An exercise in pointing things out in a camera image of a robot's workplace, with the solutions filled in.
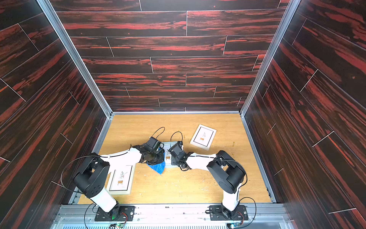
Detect white picture frame near left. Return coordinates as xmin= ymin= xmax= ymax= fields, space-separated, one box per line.
xmin=107 ymin=165 xmax=135 ymax=195

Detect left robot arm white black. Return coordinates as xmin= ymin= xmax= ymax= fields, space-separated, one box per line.
xmin=73 ymin=137 xmax=165 ymax=219

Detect blue microfiber cloth black trim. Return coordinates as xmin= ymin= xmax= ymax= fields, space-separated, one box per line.
xmin=149 ymin=162 xmax=166 ymax=175

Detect white picture frame deer print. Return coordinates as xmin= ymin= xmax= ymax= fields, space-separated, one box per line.
xmin=190 ymin=125 xmax=216 ymax=151

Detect grey-green picture frame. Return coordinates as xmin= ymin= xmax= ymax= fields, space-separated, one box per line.
xmin=162 ymin=141 xmax=183 ymax=168

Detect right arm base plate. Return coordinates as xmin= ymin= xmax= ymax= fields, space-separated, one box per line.
xmin=205 ymin=204 xmax=248 ymax=221

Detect aluminium front rail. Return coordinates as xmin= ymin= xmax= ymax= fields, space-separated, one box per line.
xmin=51 ymin=203 xmax=296 ymax=229

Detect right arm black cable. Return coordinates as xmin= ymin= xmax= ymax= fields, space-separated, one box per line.
xmin=170 ymin=131 xmax=257 ymax=229

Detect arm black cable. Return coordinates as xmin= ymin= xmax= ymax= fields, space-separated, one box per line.
xmin=170 ymin=131 xmax=257 ymax=229
xmin=59 ymin=126 xmax=166 ymax=229

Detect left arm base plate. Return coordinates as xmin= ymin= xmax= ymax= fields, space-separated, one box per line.
xmin=94 ymin=205 xmax=135 ymax=222

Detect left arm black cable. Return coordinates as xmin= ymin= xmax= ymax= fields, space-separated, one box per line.
xmin=59 ymin=126 xmax=166 ymax=229

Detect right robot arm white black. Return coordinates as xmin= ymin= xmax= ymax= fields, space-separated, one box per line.
xmin=168 ymin=141 xmax=246 ymax=218

